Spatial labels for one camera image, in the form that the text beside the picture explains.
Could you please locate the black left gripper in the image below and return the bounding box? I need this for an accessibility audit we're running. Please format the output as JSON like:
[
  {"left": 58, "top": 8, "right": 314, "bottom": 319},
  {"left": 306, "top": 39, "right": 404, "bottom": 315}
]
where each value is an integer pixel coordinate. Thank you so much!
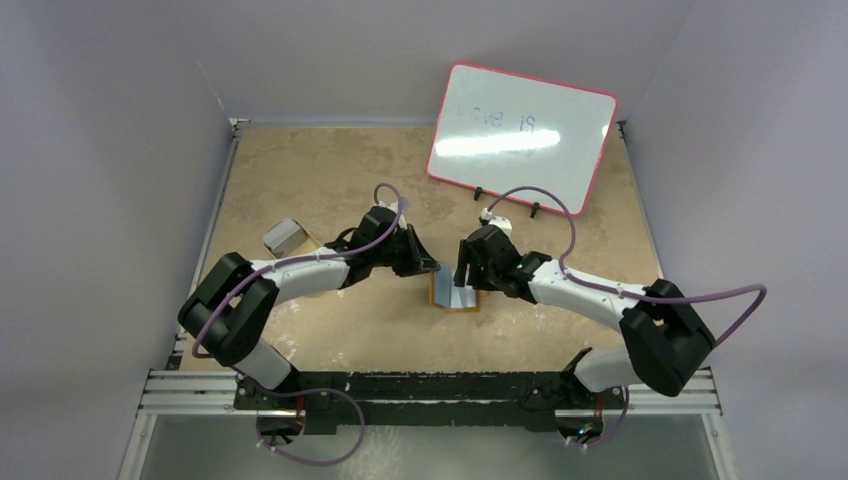
[{"left": 371, "top": 225, "right": 439, "bottom": 279}]

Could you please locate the orange leather card holder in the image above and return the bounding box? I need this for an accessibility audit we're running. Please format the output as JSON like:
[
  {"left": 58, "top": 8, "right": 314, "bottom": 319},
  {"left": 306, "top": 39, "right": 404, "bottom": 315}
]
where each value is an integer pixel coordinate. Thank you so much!
[{"left": 429, "top": 263, "right": 488, "bottom": 313}]

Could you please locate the grey credit card stack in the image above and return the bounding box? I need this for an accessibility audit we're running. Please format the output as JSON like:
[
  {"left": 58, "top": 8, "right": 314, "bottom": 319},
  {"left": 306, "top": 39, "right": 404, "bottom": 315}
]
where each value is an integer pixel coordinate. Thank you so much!
[{"left": 262, "top": 217, "right": 308, "bottom": 259}]

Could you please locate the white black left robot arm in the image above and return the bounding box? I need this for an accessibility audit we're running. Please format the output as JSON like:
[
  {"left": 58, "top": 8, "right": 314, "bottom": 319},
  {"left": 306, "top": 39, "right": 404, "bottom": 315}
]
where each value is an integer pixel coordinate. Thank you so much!
[{"left": 177, "top": 206, "right": 440, "bottom": 409}]

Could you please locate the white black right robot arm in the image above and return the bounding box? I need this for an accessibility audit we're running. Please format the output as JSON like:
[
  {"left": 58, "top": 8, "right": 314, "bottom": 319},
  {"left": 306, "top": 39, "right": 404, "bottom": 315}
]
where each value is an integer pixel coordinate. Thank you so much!
[{"left": 454, "top": 224, "right": 717, "bottom": 407}]

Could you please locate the beige oval tray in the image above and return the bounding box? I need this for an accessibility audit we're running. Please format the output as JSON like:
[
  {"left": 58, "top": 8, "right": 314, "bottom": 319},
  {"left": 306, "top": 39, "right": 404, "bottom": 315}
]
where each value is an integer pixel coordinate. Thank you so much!
[{"left": 262, "top": 218, "right": 321, "bottom": 259}]

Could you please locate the pink framed whiteboard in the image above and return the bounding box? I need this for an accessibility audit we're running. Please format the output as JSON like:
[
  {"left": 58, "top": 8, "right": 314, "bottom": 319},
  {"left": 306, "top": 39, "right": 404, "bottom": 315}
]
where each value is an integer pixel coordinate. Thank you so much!
[{"left": 426, "top": 63, "right": 618, "bottom": 216}]

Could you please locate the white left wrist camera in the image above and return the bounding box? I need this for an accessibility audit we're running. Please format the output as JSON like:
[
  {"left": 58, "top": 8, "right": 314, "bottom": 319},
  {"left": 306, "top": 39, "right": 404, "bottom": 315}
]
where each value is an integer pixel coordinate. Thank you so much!
[{"left": 389, "top": 197, "right": 410, "bottom": 216}]

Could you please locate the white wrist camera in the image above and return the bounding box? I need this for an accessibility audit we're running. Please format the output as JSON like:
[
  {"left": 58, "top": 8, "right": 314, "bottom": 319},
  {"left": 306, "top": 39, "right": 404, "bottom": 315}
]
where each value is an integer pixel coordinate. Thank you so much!
[
  {"left": 389, "top": 197, "right": 410, "bottom": 216},
  {"left": 478, "top": 207, "right": 513, "bottom": 236}
]

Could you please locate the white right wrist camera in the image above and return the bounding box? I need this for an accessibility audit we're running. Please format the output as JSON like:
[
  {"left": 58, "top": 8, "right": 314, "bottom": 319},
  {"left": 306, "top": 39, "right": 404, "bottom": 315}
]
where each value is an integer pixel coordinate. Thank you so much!
[{"left": 478, "top": 207, "right": 513, "bottom": 236}]

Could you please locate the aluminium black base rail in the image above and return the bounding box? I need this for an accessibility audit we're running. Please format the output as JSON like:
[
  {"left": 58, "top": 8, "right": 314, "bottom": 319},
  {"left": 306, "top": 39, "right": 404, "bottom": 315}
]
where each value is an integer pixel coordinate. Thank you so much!
[{"left": 138, "top": 370, "right": 721, "bottom": 440}]

